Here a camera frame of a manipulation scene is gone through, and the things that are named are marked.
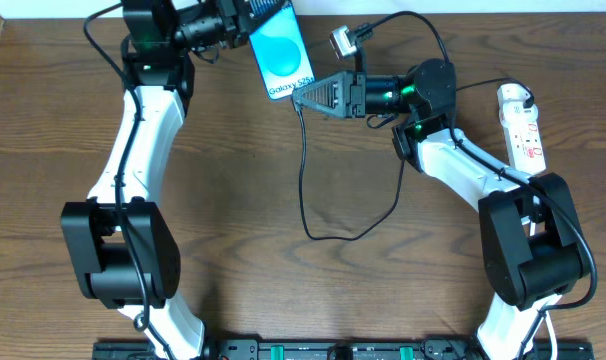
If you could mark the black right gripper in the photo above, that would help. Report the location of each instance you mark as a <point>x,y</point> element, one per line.
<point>357,95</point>

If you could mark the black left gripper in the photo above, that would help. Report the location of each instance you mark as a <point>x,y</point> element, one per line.
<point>239,26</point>

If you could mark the blue Galaxy smartphone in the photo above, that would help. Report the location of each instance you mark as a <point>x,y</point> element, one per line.
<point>281,54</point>

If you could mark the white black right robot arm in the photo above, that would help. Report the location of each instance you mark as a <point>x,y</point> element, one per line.
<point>534,250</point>

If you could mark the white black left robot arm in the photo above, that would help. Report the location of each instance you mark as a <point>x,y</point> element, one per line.
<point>122,251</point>

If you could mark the white charger plug adapter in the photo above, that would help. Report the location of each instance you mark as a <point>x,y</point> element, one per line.
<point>516,105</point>

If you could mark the white power strip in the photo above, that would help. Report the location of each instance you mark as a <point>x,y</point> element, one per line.
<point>524,146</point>

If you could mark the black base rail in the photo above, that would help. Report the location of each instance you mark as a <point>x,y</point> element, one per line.
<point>250,349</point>

